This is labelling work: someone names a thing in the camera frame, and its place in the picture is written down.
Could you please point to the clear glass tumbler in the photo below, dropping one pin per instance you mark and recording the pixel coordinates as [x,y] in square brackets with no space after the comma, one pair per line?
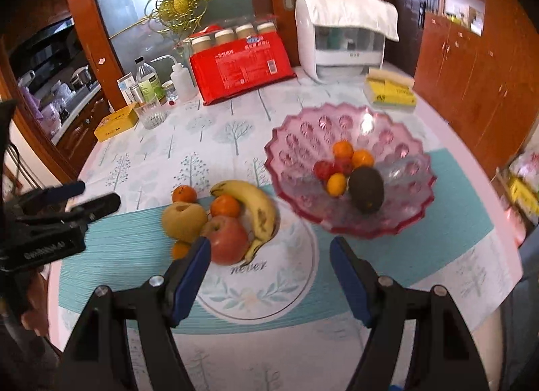
[150,115]

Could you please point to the yellow pear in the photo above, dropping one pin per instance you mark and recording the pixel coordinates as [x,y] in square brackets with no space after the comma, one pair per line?
[184,220]

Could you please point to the metal can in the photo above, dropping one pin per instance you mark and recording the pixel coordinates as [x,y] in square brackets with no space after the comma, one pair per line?
[137,95]

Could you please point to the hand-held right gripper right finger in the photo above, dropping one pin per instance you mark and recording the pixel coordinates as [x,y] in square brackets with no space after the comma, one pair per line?
[351,285]

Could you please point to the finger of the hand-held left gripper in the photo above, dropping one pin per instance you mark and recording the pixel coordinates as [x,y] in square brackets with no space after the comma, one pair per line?
[63,191]
[97,205]

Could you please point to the red plastic package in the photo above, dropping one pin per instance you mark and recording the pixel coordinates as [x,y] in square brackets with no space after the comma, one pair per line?
[240,68]

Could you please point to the white countertop appliance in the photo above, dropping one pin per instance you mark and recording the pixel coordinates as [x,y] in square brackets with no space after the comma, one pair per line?
[307,45]

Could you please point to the small glass jar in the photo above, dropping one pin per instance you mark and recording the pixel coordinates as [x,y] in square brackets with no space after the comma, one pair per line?
[169,92]

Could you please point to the small orange mandarin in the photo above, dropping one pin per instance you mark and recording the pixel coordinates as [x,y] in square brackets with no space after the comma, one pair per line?
[343,149]
[363,158]
[180,250]
[225,206]
[184,194]
[337,184]

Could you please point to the white towel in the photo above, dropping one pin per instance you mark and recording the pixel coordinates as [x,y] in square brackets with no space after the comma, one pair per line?
[353,9]

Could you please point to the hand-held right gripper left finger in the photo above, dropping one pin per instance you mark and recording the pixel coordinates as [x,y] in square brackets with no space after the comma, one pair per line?
[191,281]

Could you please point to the white squeeze bottle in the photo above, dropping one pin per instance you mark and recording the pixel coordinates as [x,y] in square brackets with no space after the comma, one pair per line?
[182,81]

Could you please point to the wooden kitchen counter cabinet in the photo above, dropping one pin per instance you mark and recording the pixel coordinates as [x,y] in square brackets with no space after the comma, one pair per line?
[84,134]

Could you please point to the small red fruit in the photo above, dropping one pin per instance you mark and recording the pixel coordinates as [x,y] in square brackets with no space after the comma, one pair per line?
[345,167]
[322,170]

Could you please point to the dark green avocado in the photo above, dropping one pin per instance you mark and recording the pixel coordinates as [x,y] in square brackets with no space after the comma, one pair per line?
[366,188]

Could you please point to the red apple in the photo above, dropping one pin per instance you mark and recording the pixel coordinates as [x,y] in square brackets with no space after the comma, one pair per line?
[229,239]

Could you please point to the gold door ornament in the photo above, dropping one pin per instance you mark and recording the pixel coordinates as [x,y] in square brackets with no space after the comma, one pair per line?
[179,5]

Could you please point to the yellow banana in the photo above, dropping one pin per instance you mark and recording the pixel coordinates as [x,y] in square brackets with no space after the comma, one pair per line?
[257,210]

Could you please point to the pink glass fruit bowl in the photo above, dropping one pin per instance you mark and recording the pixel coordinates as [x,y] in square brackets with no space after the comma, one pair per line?
[379,205]

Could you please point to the white and blue carton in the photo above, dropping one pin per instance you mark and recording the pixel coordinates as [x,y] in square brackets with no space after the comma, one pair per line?
[125,86]

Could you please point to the yellow sponge pack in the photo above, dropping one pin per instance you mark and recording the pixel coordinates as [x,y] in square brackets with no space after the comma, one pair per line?
[389,89]

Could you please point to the metal cooking pot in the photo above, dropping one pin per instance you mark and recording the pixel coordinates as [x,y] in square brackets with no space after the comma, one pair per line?
[82,76]

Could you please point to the yellow cardboard box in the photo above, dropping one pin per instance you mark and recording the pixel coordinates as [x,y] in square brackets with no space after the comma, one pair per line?
[116,122]

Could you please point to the clear bottle with green label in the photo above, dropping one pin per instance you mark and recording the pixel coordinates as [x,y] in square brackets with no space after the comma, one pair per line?
[147,79]

